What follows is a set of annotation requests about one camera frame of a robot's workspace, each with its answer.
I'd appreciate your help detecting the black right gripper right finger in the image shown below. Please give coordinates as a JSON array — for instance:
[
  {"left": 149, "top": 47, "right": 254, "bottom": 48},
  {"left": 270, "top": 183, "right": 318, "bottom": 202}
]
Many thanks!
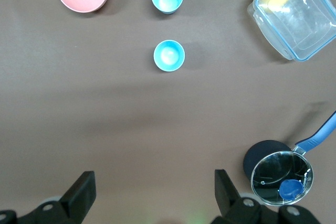
[{"left": 209, "top": 168, "right": 320, "bottom": 224}]

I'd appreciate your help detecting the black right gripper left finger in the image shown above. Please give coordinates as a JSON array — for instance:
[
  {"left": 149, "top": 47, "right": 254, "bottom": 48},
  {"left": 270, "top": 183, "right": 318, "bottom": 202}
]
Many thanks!
[{"left": 0, "top": 170, "right": 96, "bottom": 224}]

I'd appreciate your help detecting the glass lid with blue knob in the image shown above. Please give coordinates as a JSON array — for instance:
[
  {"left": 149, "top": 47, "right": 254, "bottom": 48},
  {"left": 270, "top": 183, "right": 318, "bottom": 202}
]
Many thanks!
[{"left": 250, "top": 150, "right": 314, "bottom": 207}]

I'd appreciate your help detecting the clear plastic food container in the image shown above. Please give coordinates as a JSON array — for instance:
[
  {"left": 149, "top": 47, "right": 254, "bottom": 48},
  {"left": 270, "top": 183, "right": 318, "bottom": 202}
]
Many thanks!
[{"left": 248, "top": 0, "right": 336, "bottom": 63}]

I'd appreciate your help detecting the dark pot with blue handle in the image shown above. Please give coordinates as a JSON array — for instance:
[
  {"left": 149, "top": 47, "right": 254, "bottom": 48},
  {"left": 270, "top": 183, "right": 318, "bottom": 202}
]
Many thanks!
[{"left": 243, "top": 110, "right": 336, "bottom": 186}]

